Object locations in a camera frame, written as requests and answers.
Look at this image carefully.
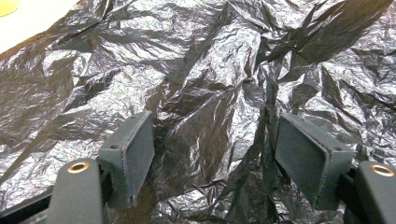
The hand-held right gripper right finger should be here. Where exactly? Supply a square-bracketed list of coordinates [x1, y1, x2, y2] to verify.
[274, 112, 356, 212]

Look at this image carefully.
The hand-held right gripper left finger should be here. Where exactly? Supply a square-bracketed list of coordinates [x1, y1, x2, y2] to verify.
[97, 111, 156, 209]

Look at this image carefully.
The black plastic trash bag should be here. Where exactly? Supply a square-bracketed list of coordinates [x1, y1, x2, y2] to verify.
[0, 0, 396, 224]

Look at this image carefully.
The cream trash can with face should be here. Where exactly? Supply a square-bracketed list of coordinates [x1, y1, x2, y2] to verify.
[0, 0, 21, 17]

